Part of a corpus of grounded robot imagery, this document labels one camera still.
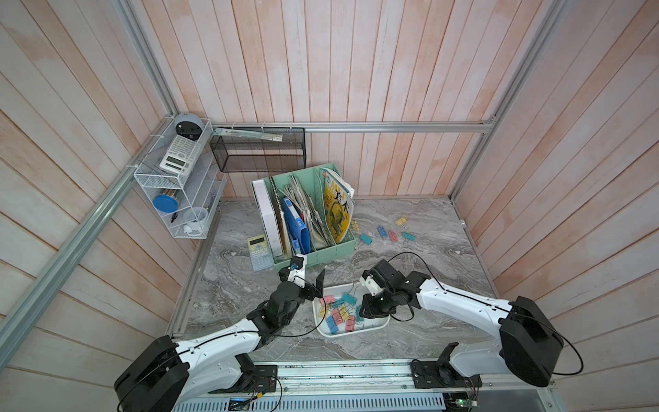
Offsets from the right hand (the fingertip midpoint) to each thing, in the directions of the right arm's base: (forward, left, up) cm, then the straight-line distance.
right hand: (361, 311), depth 82 cm
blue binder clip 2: (+36, -12, -4) cm, 38 cm away
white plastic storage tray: (-3, +13, -4) cm, 14 cm away
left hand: (+10, +17, +9) cm, 21 cm away
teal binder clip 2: (+34, -23, -4) cm, 41 cm away
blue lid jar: (+22, +61, +27) cm, 70 cm away
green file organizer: (+44, +18, +18) cm, 51 cm away
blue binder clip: (-3, +9, -3) cm, 10 cm away
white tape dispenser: (+23, +56, +19) cm, 64 cm away
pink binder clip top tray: (+4, +12, -2) cm, 13 cm away
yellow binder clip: (+1, +13, -4) cm, 14 cm away
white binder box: (+23, +31, +20) cm, 43 cm away
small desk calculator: (+24, +39, -3) cm, 46 cm away
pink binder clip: (-3, +4, -2) cm, 5 cm away
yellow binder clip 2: (+40, -20, -1) cm, 45 cm away
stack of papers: (+25, +15, +10) cm, 31 cm away
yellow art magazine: (+36, +7, +16) cm, 40 cm away
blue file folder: (+20, +21, +16) cm, 33 cm away
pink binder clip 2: (+33, -16, -3) cm, 37 cm away
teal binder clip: (+5, +4, -3) cm, 7 cm away
